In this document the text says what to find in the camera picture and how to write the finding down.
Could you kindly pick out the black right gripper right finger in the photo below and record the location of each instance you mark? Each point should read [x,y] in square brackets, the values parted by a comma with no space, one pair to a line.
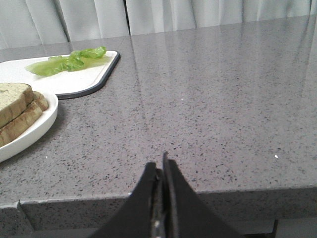
[188,216]

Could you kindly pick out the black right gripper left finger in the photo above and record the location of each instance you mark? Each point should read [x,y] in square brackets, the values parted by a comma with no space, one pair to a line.
[141,216]

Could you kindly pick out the green lettuce leaf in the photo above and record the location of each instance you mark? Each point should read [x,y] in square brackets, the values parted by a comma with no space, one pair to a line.
[76,61]

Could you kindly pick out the bread slice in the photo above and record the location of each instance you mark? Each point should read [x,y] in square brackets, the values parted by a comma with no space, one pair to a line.
[19,125]
[14,98]

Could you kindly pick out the white round plate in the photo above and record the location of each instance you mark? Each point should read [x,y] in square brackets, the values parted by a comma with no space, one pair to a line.
[34,132]

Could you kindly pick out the white cutting board grey rim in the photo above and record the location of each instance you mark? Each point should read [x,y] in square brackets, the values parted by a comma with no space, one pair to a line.
[66,85]

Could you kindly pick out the grey curtain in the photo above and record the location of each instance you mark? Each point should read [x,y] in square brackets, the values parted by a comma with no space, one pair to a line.
[38,22]

